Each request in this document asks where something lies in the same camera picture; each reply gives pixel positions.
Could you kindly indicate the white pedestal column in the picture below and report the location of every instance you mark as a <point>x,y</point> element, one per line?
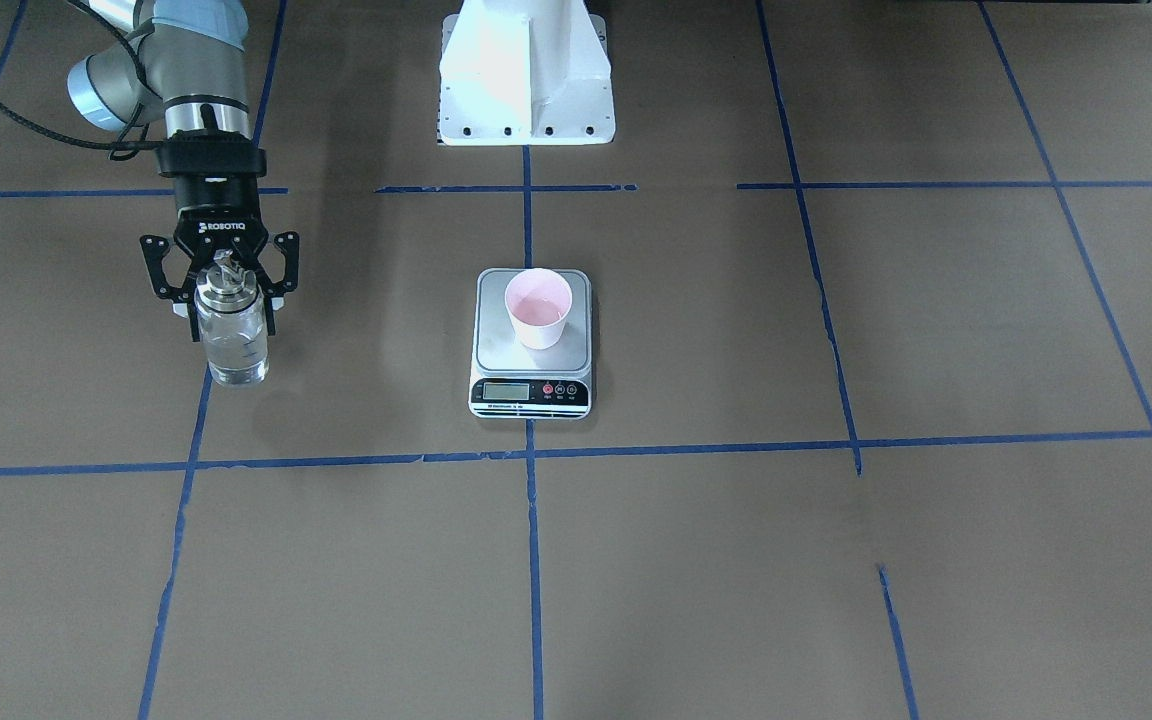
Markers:
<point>525,73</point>

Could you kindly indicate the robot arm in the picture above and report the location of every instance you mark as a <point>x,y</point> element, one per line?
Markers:
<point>181,63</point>

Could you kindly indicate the digital kitchen scale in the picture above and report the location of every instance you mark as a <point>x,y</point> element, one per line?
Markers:
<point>508,379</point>

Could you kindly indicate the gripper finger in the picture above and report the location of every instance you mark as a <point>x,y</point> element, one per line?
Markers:
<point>181,294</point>
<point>286,278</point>

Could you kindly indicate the pink plastic cup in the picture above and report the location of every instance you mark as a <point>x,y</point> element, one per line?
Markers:
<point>538,302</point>

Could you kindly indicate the clear glass sauce bottle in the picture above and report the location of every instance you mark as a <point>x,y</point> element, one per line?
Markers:
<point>231,322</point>

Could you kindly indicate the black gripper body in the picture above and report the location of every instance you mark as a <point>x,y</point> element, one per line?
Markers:
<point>220,218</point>

